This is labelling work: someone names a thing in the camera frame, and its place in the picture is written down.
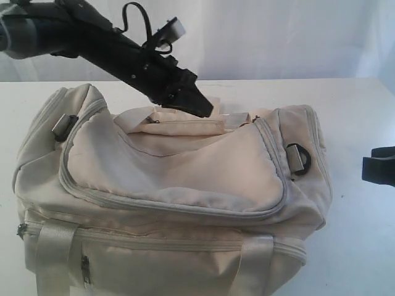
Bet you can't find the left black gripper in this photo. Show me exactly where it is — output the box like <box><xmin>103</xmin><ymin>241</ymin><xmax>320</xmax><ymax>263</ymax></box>
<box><xmin>106</xmin><ymin>43</ymin><xmax>214</xmax><ymax>117</ymax></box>

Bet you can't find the beige fabric duffel bag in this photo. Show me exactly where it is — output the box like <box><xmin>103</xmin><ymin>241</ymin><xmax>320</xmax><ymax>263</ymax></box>
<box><xmin>12</xmin><ymin>84</ymin><xmax>332</xmax><ymax>295</ymax></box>

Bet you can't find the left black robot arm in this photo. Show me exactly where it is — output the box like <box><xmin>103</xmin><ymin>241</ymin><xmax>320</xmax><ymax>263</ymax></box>
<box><xmin>1</xmin><ymin>1</ymin><xmax>213</xmax><ymax>118</ymax></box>

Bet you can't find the white backdrop curtain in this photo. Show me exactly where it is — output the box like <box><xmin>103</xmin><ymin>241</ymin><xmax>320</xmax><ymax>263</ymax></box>
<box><xmin>0</xmin><ymin>0</ymin><xmax>395</xmax><ymax>83</ymax></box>

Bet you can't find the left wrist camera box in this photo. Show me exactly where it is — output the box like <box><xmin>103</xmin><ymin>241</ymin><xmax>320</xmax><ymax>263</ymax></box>
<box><xmin>155</xmin><ymin>17</ymin><xmax>186</xmax><ymax>49</ymax></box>

